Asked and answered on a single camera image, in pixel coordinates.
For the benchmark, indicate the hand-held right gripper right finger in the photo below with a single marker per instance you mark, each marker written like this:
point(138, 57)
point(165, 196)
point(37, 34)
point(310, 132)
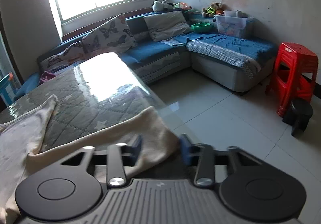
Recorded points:
point(185, 150)

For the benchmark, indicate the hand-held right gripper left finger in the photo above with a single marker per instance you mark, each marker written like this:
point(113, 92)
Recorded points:
point(136, 150)

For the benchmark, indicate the cream garment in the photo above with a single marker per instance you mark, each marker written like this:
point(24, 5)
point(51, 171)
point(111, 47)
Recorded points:
point(25, 133)

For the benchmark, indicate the blue corner sofa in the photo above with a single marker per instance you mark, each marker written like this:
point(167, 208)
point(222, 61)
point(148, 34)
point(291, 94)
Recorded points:
point(155, 50)

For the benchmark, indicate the blue sofa throw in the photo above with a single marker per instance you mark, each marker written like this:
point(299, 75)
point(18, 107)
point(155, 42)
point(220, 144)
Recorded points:
point(225, 43)

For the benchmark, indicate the pink cloth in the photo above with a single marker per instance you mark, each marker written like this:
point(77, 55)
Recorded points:
point(47, 77)

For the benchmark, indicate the large butterfly print cushion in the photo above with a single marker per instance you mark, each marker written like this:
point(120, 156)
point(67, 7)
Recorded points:
point(110, 33)

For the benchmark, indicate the small black stool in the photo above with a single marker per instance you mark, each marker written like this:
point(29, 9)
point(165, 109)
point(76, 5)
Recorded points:
point(299, 113)

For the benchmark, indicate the small butterfly print cushion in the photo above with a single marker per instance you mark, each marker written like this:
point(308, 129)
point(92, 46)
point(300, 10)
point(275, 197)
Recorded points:
point(60, 57)

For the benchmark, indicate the green plastic basin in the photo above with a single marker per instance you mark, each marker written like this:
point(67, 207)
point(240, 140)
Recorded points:
point(202, 28)

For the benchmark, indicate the plain grey cushion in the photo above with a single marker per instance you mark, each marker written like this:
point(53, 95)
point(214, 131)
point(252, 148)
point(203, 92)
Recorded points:
point(165, 25)

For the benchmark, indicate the clear plastic storage box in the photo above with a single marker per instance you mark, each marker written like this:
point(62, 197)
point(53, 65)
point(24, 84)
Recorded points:
point(233, 27)

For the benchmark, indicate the red plastic stool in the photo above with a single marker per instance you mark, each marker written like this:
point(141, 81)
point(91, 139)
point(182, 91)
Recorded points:
point(293, 63)

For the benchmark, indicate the pile of colourful toys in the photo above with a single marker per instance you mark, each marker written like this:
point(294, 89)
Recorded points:
point(183, 6)

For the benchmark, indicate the white plush toy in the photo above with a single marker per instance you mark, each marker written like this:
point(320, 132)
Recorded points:
point(158, 6)

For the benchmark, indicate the brown plush toy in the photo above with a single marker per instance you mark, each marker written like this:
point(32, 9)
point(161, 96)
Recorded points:
point(217, 8)

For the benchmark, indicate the blue child's frame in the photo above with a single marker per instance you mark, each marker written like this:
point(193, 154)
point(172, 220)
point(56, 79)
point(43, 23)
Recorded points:
point(7, 88)

